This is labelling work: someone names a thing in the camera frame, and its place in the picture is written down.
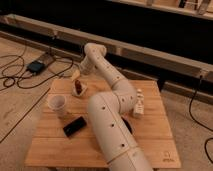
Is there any dark red pepper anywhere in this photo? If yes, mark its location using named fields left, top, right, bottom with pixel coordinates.
left=75, top=80, right=82, bottom=95

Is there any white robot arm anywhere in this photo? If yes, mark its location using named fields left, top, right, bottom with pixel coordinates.
left=79, top=43, right=153, bottom=171

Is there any white paper cup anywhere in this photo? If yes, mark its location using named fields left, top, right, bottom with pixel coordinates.
left=48, top=95, right=67, bottom=118

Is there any black power adapter box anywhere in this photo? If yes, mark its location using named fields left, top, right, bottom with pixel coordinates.
left=27, top=61, right=45, bottom=74

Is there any black rectangular block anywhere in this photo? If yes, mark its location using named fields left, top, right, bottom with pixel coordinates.
left=63, top=117, right=87, bottom=137

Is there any white plastic bottle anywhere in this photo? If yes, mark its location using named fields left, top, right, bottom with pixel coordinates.
left=133, top=89, right=144, bottom=118

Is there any wooden beam rail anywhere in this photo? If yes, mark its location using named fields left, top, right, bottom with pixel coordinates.
left=0, top=14, right=213, bottom=82

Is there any black cable at right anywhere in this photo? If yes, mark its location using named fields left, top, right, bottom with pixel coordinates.
left=188, top=75, right=213, bottom=166

